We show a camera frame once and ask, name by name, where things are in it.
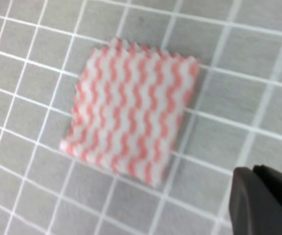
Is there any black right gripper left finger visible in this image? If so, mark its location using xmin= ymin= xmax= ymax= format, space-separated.
xmin=229 ymin=167 xmax=282 ymax=235

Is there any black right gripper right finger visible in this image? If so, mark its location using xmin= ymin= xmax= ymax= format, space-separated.
xmin=253 ymin=165 xmax=282 ymax=205

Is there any pink white wavy striped towel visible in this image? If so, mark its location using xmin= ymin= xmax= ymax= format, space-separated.
xmin=59 ymin=37 xmax=200 ymax=187

